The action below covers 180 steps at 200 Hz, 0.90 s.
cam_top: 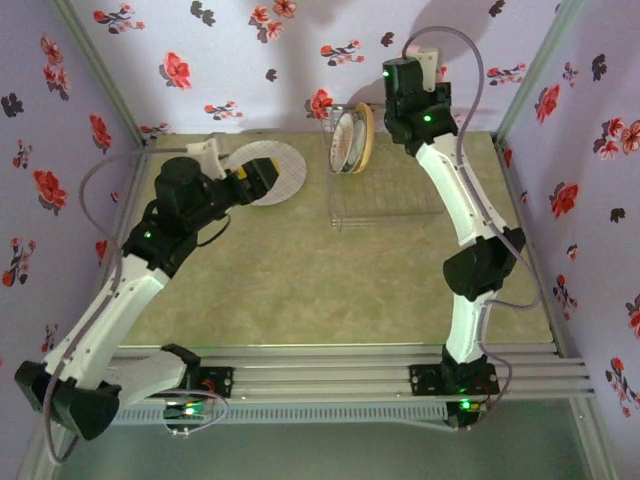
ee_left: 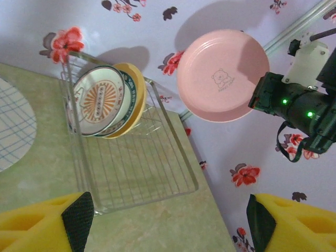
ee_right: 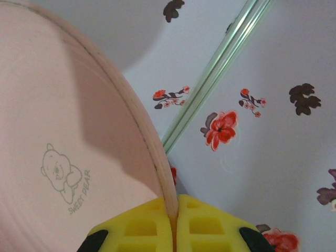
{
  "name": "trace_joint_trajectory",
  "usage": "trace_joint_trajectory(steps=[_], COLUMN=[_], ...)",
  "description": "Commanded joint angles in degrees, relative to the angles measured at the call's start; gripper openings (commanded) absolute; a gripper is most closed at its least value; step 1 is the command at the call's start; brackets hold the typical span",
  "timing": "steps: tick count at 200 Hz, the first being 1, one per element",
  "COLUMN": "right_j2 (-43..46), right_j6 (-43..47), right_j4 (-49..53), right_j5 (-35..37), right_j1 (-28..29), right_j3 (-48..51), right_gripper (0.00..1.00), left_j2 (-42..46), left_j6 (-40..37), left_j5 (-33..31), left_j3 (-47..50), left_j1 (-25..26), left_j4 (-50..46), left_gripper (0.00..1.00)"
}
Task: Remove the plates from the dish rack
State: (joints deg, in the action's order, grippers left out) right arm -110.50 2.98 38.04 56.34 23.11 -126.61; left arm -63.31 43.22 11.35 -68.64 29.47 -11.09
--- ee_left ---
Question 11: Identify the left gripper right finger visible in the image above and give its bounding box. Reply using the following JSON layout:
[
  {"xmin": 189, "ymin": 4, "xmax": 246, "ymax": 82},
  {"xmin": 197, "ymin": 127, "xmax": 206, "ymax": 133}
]
[{"xmin": 246, "ymin": 193, "xmax": 336, "ymax": 252}]

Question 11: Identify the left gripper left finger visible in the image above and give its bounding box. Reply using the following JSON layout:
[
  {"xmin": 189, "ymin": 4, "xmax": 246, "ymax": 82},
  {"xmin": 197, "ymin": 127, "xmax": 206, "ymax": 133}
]
[{"xmin": 0, "ymin": 191, "xmax": 95, "ymax": 252}]

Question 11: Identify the pink plate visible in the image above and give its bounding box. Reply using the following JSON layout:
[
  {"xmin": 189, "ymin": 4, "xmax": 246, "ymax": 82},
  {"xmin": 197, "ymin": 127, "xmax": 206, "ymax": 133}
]
[{"xmin": 176, "ymin": 29, "xmax": 271, "ymax": 123}]

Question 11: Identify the white grid pattern plate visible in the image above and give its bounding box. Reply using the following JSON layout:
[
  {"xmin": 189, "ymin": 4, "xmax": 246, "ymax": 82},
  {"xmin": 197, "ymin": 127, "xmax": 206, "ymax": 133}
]
[{"xmin": 0, "ymin": 77, "xmax": 37, "ymax": 173}]

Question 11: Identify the yellow plate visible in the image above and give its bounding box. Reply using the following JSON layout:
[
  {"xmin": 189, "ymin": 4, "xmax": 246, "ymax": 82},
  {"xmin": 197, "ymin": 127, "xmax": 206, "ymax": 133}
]
[{"xmin": 103, "ymin": 62, "xmax": 147, "ymax": 140}]

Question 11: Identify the green rim plate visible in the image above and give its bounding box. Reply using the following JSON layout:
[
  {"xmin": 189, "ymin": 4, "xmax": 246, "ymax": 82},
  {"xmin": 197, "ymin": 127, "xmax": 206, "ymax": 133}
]
[{"xmin": 98, "ymin": 70, "xmax": 139, "ymax": 139}]

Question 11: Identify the white sunburst pattern plate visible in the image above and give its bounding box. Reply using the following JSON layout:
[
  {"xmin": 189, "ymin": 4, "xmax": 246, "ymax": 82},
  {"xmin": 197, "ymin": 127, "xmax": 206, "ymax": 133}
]
[{"xmin": 67, "ymin": 65, "xmax": 126, "ymax": 137}]

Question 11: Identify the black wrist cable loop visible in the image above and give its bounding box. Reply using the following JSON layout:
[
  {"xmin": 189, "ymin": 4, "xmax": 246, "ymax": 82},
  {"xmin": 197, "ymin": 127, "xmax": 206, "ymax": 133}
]
[{"xmin": 276, "ymin": 122, "xmax": 309, "ymax": 164}]

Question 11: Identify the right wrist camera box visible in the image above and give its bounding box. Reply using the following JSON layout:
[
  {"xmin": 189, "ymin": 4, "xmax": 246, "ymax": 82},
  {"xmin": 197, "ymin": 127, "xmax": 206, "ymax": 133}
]
[{"xmin": 282, "ymin": 31, "xmax": 329, "ymax": 89}]

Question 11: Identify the wire dish rack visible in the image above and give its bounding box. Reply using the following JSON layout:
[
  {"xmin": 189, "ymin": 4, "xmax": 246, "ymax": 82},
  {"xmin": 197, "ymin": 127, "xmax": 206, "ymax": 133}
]
[{"xmin": 59, "ymin": 51, "xmax": 200, "ymax": 217}]

